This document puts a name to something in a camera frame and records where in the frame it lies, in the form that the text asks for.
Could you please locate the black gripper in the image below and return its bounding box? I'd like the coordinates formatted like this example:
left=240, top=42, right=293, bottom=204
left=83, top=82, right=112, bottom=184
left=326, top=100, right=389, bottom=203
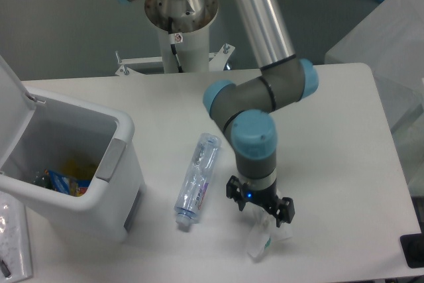
left=226, top=176, right=295, bottom=228

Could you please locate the white tissue wrapper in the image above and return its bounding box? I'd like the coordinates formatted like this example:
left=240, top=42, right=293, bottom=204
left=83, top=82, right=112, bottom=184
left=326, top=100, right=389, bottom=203
left=246, top=205, right=293, bottom=262

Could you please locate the crushed clear plastic bottle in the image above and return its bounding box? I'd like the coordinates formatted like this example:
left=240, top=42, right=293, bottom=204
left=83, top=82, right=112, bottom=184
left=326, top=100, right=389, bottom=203
left=174, top=133, right=221, bottom=229

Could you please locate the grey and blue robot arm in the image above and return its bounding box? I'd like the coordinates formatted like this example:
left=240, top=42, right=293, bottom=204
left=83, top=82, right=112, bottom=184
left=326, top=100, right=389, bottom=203
left=118, top=0, right=319, bottom=224

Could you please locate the white trash can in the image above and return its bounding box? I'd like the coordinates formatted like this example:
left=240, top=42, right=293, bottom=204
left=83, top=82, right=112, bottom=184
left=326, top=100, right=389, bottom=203
left=1, top=62, right=146, bottom=242

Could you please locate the black device at table edge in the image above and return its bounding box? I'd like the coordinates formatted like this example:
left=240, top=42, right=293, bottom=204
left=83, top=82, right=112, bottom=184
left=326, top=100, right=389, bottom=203
left=400, top=233, right=423, bottom=268

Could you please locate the colourful snack wrapper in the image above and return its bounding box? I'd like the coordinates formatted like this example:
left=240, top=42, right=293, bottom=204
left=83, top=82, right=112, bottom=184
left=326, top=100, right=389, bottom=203
left=44, top=170, right=91, bottom=197

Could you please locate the clear plastic sheet tray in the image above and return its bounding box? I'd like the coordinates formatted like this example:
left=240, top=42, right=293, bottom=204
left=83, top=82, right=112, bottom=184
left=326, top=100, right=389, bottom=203
left=1, top=192, right=33, bottom=282

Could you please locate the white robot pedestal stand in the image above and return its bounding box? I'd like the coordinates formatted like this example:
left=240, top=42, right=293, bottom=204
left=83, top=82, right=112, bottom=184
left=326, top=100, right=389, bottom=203
left=115, top=21, right=235, bottom=76

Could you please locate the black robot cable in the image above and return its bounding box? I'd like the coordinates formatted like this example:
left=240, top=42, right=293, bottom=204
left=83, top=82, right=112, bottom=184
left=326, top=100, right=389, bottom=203
left=168, top=17, right=185, bottom=74

